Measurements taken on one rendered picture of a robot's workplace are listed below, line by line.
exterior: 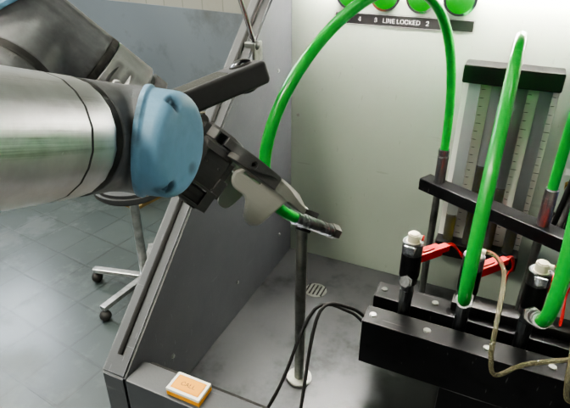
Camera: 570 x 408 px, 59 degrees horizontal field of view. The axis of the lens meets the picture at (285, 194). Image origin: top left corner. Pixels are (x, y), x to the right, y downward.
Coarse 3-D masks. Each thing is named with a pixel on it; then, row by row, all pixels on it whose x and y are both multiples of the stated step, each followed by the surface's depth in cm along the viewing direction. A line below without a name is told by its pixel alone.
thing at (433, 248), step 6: (426, 246) 72; (432, 246) 72; (438, 246) 73; (444, 246) 73; (426, 252) 71; (432, 252) 71; (438, 252) 72; (444, 252) 73; (426, 258) 71; (432, 258) 72
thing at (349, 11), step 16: (368, 0) 58; (432, 0) 66; (336, 16) 56; (352, 16) 57; (320, 32) 56; (448, 32) 71; (320, 48) 56; (448, 48) 73; (304, 64) 55; (448, 64) 75; (288, 80) 55; (448, 80) 76; (288, 96) 55; (448, 96) 78; (272, 112) 55; (448, 112) 79; (272, 128) 55; (448, 128) 80; (272, 144) 56; (448, 144) 82
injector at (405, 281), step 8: (408, 256) 70; (416, 256) 69; (400, 264) 71; (408, 264) 70; (416, 264) 70; (400, 272) 72; (408, 272) 71; (416, 272) 71; (400, 280) 70; (408, 280) 69; (416, 280) 72; (400, 288) 73; (408, 288) 72; (400, 296) 74; (408, 296) 73; (400, 304) 74; (408, 304) 74; (400, 312) 75; (408, 312) 75
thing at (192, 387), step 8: (184, 376) 66; (176, 384) 65; (184, 384) 65; (192, 384) 65; (200, 384) 65; (168, 392) 65; (184, 392) 64; (192, 392) 64; (200, 392) 64; (208, 392) 65; (184, 400) 64; (192, 400) 64
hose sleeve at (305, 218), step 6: (300, 216) 64; (306, 216) 65; (300, 222) 64; (306, 222) 65; (312, 222) 66; (318, 222) 67; (324, 222) 68; (306, 228) 66; (312, 228) 66; (318, 228) 67; (324, 228) 68; (330, 228) 69; (324, 234) 69; (330, 234) 69
